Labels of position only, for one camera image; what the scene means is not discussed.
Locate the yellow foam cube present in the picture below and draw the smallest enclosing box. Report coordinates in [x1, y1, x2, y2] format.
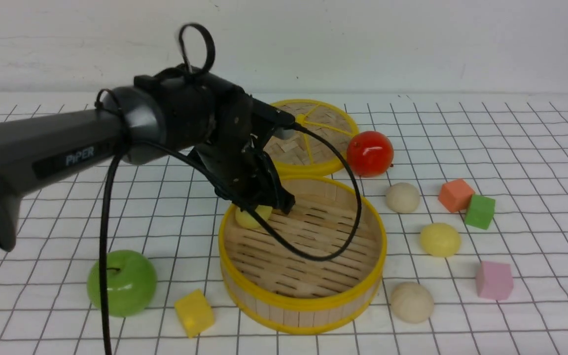
[174, 289, 215, 338]

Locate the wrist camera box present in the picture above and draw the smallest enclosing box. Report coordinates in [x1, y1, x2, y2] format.
[250, 98, 296, 142]

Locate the green toy apple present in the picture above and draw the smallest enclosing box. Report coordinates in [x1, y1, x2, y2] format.
[106, 249, 157, 318]

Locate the orange foam cube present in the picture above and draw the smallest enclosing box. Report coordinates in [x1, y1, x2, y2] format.
[438, 179, 475, 213]

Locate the bamboo steamer tray yellow rim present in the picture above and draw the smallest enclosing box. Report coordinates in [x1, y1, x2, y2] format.
[218, 175, 388, 335]

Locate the green foam cube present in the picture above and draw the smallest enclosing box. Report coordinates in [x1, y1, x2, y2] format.
[464, 195, 496, 230]

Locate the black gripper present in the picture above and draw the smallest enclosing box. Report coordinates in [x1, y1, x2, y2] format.
[189, 83, 296, 217]

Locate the woven bamboo steamer lid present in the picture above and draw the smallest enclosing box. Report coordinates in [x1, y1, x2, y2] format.
[262, 100, 360, 177]

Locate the beige bun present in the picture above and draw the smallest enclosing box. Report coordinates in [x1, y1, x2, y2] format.
[390, 282, 435, 324]
[385, 182, 420, 213]

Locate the red toy apple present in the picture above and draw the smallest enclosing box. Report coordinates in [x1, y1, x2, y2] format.
[346, 131, 394, 178]

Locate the pink foam cube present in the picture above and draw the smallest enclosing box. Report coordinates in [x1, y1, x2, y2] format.
[475, 260, 514, 301]

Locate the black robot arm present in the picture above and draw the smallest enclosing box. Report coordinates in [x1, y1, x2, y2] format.
[0, 70, 295, 252]

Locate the yellow bun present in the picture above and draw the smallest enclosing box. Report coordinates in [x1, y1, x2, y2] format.
[235, 205, 273, 229]
[419, 222, 462, 258]

